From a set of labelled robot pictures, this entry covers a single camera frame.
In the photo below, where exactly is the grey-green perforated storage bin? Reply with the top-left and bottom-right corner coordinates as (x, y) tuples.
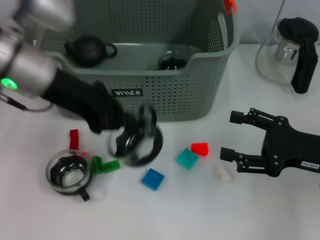
(32, 0), (241, 123)

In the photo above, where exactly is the glass pitcher black handle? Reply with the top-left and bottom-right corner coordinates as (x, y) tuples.
(255, 16), (320, 95)

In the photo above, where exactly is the black clay teapot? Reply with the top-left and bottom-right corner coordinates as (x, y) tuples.
(65, 34), (118, 68)

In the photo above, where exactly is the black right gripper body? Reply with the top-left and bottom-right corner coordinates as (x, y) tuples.
(261, 115), (320, 178)

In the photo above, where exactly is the green plastic block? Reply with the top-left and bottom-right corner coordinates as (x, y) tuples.
(91, 155), (105, 174)
(102, 160), (121, 174)

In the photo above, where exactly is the teal square block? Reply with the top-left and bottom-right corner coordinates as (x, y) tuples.
(176, 147), (200, 171)

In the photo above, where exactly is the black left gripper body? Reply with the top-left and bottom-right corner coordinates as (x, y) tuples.
(43, 68), (126, 135)

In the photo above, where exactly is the dark red long block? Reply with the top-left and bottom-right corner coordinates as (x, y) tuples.
(68, 129), (81, 154)

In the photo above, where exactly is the orange-red flat block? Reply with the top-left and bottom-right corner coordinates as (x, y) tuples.
(190, 142), (210, 158)

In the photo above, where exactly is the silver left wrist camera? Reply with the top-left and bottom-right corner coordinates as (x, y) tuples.
(9, 0), (77, 33)

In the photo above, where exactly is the blue square block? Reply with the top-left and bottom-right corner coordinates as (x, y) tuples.
(141, 167), (165, 192)

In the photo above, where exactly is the glass teacup black sleeve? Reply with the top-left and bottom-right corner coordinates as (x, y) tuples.
(158, 49), (189, 72)
(105, 104), (165, 167)
(45, 149), (94, 203)

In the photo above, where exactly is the white plastic block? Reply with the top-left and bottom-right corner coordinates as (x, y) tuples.
(214, 166), (232, 185)

